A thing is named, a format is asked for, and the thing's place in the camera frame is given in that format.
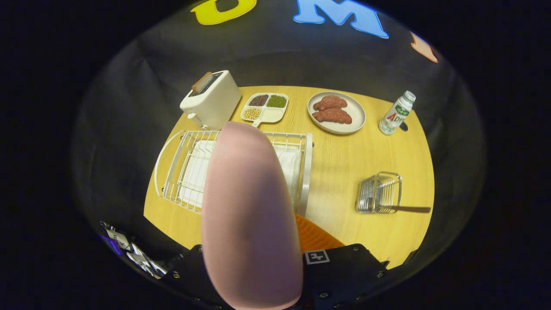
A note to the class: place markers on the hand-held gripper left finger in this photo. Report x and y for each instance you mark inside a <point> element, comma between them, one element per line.
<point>189,271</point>

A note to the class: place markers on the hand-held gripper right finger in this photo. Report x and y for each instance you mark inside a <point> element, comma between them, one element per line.
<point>340,275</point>

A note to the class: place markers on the pink plate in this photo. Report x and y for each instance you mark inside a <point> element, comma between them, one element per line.
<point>249,215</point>

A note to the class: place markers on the beige plate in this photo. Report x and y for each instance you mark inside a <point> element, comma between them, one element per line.
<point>355,112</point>

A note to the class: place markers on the white drip tray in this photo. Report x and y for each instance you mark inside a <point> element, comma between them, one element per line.
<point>196,172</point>

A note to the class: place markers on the brown meat piece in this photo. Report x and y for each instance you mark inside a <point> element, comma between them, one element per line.
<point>330,102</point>
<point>333,116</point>

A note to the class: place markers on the white drink bottle green label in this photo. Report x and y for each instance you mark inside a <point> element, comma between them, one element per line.
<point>394,116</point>

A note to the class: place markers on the cream toaster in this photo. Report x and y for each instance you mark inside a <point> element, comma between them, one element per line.
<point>215,103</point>

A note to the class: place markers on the divided snack tray with beans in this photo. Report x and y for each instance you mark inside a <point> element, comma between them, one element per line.
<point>271,115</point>

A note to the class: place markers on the toast slice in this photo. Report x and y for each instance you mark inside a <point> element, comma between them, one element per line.
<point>201,82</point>

